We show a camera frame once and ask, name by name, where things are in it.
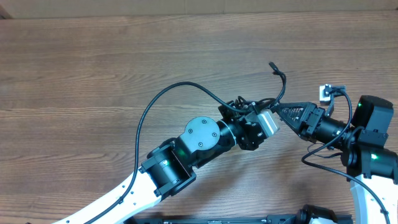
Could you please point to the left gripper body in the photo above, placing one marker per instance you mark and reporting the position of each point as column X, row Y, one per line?
column 249, row 130

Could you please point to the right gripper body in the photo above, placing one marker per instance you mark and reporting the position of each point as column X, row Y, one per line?
column 311, row 123

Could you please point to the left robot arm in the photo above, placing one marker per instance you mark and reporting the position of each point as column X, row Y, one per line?
column 169, row 168

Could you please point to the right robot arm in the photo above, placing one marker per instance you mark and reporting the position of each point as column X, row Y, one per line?
column 371, row 169

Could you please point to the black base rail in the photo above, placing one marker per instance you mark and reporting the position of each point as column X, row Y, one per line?
column 307, row 214

